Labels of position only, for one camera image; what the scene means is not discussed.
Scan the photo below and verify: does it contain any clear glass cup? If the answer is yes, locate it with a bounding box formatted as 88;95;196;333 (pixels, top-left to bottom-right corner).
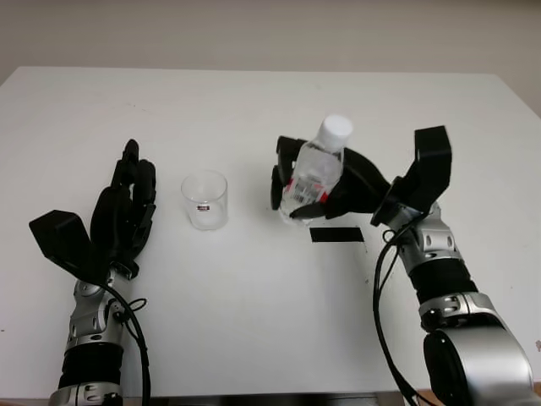
180;169;229;232

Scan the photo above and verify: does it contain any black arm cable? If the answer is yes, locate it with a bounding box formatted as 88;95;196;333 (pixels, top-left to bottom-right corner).
101;283;152;406
371;223;424;406

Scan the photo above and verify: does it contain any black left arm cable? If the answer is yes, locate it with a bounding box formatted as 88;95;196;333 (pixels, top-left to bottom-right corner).
101;283;152;406

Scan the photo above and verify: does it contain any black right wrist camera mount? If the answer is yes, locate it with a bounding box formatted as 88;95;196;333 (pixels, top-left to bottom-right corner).
370;125;452;228

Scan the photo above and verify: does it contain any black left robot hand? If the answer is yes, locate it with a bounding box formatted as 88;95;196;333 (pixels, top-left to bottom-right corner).
90;138;158;280

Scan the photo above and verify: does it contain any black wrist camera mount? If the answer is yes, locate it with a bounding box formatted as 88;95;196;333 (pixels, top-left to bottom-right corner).
370;125;452;228
28;210;107;283

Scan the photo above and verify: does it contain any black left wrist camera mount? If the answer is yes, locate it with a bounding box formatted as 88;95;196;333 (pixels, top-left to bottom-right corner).
28;210;107;283

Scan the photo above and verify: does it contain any clear plastic water bottle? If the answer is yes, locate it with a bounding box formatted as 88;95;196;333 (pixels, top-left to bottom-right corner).
277;113;354;228

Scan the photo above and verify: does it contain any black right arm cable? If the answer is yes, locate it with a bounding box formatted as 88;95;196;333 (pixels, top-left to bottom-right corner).
371;223;424;406

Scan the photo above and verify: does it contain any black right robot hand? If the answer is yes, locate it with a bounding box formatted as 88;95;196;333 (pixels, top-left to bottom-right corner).
270;134;392;223

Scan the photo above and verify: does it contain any black tape strip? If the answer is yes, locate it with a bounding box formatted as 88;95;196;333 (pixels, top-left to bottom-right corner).
309;227;365;245

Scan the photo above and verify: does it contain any dark robot torso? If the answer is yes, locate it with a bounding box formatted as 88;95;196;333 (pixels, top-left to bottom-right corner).
122;395;390;406

